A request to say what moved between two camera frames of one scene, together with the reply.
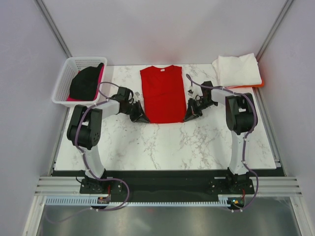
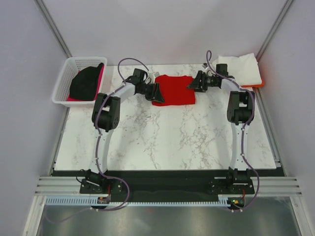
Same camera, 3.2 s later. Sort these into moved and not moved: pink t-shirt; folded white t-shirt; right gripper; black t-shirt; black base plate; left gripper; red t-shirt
Moved: red t-shirt; right gripper; left gripper
Not moved: folded white t-shirt; black t-shirt; black base plate; pink t-shirt
